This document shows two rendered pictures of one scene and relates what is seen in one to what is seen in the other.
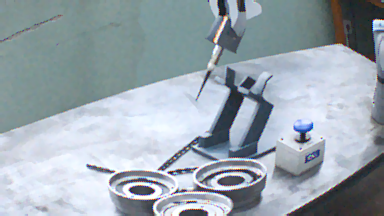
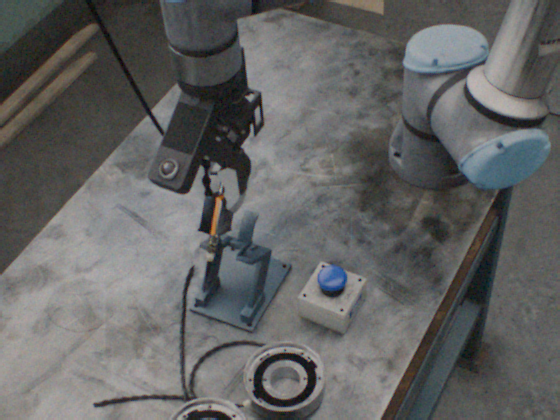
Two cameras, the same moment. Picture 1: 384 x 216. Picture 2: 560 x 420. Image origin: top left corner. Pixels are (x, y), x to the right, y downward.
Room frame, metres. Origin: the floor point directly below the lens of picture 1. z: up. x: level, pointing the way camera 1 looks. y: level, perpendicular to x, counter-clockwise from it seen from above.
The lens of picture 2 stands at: (0.50, 0.19, 1.80)
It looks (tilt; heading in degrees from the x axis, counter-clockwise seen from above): 50 degrees down; 333
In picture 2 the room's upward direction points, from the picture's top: 4 degrees counter-clockwise
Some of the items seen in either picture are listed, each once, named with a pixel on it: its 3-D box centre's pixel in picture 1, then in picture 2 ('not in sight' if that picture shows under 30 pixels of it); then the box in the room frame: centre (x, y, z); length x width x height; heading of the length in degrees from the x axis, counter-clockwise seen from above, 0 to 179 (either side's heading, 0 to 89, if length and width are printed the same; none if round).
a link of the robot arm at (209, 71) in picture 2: not in sight; (203, 52); (1.23, -0.08, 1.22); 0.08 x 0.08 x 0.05
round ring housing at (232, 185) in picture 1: (231, 185); (285, 382); (1.05, -0.05, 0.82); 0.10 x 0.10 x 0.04
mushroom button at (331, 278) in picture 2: (302, 135); (332, 285); (1.13, -0.17, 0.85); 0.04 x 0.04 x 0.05
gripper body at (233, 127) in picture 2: not in sight; (217, 105); (1.23, -0.08, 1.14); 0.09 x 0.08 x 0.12; 125
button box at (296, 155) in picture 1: (304, 149); (334, 294); (1.13, -0.18, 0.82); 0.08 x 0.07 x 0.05; 122
